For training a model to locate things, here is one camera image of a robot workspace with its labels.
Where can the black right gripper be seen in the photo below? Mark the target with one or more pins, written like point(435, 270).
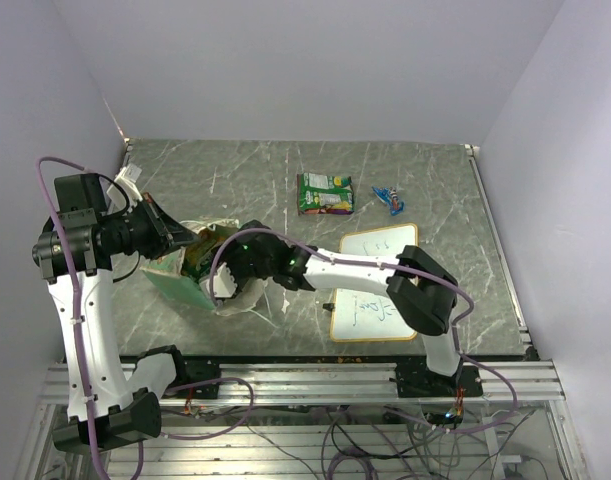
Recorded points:
point(228, 253)

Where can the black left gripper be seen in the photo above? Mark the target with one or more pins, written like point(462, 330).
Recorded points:
point(162, 227)

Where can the green yellow chips bag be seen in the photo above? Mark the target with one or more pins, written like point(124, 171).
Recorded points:
point(198, 256)

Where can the green white paper bag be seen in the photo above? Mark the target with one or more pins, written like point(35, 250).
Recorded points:
point(165, 274)

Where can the green snack packet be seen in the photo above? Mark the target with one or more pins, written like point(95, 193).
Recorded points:
point(324, 194)

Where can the blue M&M's packet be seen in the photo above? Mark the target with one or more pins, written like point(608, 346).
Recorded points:
point(390, 198)

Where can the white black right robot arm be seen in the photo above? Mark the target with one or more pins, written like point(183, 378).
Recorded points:
point(423, 292)

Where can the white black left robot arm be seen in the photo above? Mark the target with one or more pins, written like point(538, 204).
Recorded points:
point(107, 409)

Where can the yellow framed whiteboard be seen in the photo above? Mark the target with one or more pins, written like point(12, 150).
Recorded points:
point(368, 314)

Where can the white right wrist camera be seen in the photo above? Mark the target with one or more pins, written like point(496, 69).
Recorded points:
point(222, 286)

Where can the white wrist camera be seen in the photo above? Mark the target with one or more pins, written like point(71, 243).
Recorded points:
point(222, 286)
point(125, 192)

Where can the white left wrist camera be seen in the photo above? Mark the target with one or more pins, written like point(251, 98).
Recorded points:
point(125, 192)

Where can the aluminium mounting rail frame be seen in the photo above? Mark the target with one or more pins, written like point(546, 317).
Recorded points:
point(333, 418)

